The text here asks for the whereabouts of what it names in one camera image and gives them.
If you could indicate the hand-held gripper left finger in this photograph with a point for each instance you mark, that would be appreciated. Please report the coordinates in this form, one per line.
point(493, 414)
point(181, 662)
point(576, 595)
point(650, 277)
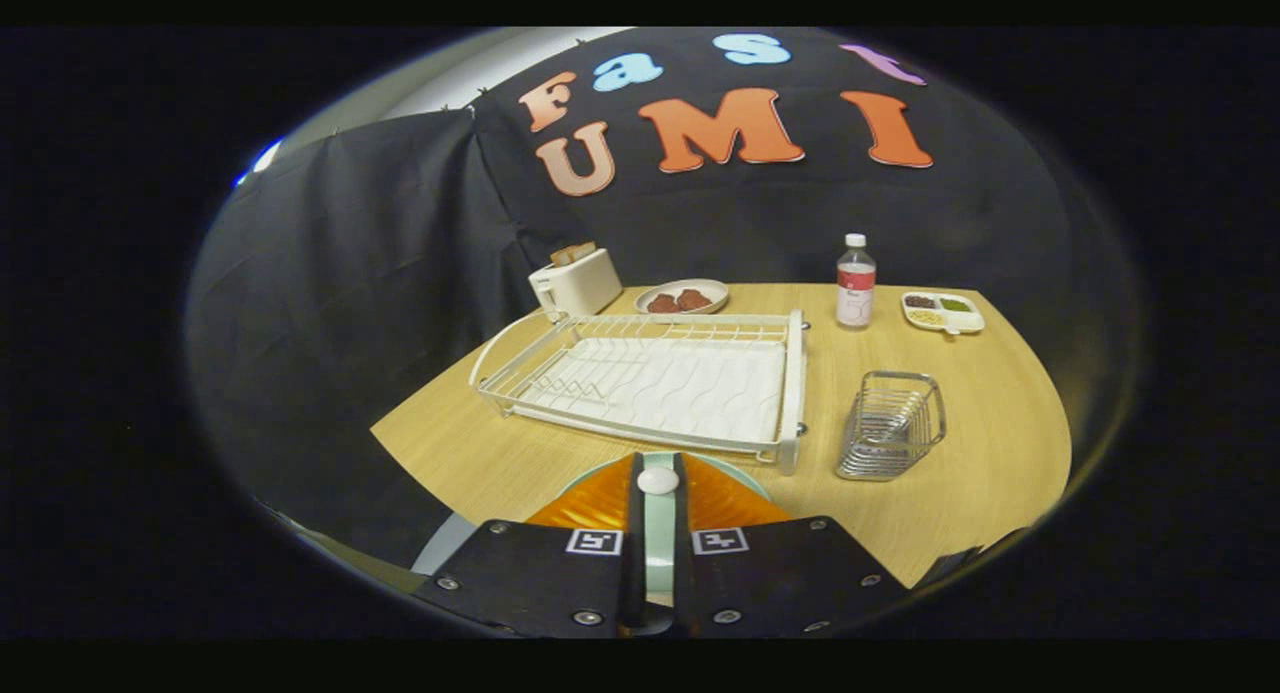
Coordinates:
point(540, 583)

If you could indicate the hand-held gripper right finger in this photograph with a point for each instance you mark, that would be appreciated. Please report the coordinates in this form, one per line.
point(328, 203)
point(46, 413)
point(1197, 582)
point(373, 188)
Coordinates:
point(780, 583)

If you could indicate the mint green plate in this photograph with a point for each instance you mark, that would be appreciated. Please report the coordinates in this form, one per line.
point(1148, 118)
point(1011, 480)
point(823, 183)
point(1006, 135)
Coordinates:
point(660, 543)

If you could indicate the beige oval plate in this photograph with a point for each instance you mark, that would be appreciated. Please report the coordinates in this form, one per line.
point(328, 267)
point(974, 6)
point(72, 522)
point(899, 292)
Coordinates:
point(715, 293)

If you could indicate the brown patty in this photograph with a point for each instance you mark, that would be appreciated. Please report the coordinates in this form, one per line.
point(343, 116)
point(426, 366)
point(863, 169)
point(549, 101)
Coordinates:
point(663, 303)
point(694, 299)

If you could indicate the clear bottle red label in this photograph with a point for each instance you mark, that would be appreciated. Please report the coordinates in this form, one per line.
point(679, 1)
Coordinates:
point(855, 293)

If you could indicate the white toaster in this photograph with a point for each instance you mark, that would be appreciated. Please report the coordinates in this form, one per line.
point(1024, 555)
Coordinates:
point(585, 285)

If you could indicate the yellow beans pile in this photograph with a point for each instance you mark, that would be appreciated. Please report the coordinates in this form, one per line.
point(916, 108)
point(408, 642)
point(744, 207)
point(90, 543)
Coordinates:
point(926, 317)

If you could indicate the dark red beans pile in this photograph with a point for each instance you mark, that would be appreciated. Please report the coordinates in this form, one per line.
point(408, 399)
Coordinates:
point(920, 301)

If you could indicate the white divided snack tray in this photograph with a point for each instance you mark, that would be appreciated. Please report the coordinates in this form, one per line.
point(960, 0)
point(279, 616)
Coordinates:
point(972, 322)

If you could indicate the green beans pile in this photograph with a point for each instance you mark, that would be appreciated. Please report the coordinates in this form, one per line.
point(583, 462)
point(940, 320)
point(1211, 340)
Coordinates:
point(955, 304)

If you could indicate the toasted bread slice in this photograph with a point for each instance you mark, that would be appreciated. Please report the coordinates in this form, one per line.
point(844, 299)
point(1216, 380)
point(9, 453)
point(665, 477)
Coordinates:
point(573, 253)

